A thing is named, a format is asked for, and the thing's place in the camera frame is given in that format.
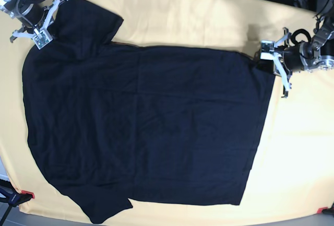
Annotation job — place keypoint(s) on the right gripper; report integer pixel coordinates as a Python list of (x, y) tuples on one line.
[(35, 15)]

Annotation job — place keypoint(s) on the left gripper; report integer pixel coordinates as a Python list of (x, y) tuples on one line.
[(288, 60)]

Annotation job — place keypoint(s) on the dark navy T-shirt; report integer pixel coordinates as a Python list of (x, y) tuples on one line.
[(111, 123)]

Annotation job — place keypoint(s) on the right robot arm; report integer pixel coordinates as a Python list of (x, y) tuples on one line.
[(11, 7)]

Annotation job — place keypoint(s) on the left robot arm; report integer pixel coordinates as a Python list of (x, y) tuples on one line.
[(317, 49)]

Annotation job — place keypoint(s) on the yellow table cloth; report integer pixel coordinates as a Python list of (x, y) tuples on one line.
[(292, 174)]

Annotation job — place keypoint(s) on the red clamp right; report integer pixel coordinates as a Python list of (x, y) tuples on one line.
[(326, 210)]

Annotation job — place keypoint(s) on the red blue clamp left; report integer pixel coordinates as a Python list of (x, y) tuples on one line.
[(12, 198)]

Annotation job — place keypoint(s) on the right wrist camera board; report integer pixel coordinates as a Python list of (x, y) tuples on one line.
[(42, 39)]

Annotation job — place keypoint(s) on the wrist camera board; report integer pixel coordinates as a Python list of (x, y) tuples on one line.
[(267, 50), (42, 39)]

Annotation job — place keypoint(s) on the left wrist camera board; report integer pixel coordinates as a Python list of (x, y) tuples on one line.
[(267, 50)]

